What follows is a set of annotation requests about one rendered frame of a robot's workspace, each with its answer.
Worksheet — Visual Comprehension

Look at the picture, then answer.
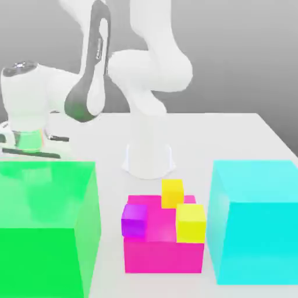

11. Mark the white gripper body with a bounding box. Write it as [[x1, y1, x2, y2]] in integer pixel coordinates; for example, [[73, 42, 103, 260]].
[[0, 146, 70, 163]]

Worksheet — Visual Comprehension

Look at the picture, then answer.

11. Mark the small purple cube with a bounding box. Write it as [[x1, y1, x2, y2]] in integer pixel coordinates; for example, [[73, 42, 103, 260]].
[[120, 203, 149, 239]]

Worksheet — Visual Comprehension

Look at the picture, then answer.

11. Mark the small orange cube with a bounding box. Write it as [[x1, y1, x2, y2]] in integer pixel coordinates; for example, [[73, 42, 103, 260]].
[[161, 178, 185, 210]]

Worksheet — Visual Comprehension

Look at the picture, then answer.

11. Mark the small yellow cube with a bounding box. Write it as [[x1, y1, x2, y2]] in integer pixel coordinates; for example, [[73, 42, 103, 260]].
[[175, 203, 207, 244]]

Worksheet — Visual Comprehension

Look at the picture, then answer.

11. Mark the large green box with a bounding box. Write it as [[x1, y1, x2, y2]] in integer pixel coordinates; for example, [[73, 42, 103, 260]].
[[0, 161, 102, 298]]

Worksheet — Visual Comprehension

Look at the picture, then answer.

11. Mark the large pink box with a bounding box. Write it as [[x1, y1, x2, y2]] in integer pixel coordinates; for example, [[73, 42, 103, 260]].
[[123, 194, 205, 274]]

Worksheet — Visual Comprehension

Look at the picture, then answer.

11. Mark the large cyan box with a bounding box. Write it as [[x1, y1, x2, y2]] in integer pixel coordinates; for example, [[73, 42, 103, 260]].
[[206, 159, 298, 286]]

